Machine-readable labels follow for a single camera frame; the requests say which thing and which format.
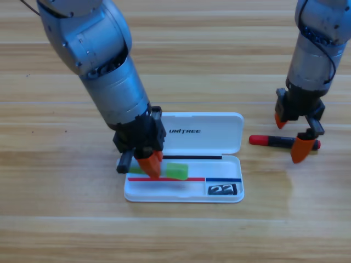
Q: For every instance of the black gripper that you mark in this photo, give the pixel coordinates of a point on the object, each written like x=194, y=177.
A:
x=301, y=105
x=140, y=134

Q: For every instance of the red and black marker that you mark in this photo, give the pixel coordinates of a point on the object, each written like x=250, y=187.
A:
x=274, y=141

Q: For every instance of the green and white eraser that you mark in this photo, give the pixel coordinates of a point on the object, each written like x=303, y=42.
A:
x=176, y=171

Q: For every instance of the white plastic pencil case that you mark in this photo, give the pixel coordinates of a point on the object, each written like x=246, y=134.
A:
x=205, y=137

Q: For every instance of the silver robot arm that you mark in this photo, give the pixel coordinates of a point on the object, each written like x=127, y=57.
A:
x=104, y=74
x=312, y=54

